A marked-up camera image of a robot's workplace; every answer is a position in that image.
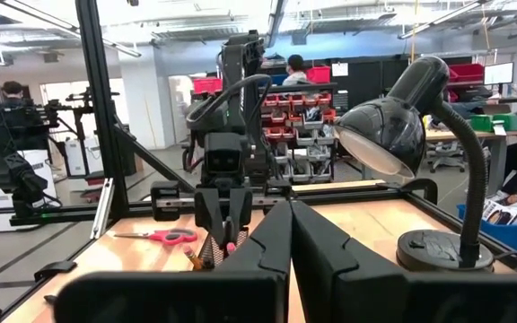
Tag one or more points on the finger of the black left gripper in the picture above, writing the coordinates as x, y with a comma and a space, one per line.
207, 206
242, 206

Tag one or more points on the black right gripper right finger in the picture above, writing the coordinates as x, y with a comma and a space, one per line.
397, 300

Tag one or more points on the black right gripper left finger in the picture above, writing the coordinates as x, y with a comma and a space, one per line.
195, 300

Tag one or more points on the orange pencil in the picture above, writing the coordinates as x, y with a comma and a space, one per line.
193, 259
231, 248

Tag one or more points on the black mesh desk organizer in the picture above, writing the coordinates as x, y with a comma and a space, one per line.
216, 255

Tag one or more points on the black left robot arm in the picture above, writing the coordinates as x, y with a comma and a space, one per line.
236, 58

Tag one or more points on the grey office chair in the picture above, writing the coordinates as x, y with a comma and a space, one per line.
444, 157

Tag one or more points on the parts bin rack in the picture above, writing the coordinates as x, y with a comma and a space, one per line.
305, 125

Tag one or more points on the red plastic bin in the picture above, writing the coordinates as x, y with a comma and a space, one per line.
319, 75
207, 85
465, 73

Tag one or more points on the black robot station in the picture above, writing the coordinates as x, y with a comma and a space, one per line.
79, 107

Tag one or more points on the white cardboard box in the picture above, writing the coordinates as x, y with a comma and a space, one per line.
38, 161

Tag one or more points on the magazines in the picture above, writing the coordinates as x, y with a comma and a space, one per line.
514, 208

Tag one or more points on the black gooseneck desk lamp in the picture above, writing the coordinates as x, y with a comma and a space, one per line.
388, 130

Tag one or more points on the wooden work table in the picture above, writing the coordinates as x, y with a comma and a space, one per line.
465, 133

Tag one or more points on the green plastic bin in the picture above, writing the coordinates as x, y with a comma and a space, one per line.
514, 122
481, 123

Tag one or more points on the white screen monitor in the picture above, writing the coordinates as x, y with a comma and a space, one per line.
498, 73

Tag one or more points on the silver aluminium rail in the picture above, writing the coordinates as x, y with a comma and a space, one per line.
103, 211

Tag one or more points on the black frame clip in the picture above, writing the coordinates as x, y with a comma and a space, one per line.
54, 270

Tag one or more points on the white wall notice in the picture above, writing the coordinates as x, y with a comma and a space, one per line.
340, 69

